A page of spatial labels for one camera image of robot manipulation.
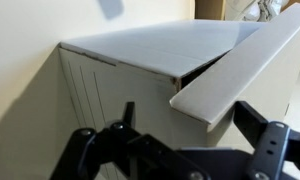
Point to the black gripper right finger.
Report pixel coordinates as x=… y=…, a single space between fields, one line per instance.
x=274 y=143

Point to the white cardboard box lid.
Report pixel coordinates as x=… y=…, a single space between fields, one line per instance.
x=184 y=75

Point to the white cardboard box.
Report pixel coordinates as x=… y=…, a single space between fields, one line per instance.
x=223 y=153

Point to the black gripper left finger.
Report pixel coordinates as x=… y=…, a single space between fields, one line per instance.
x=137 y=156

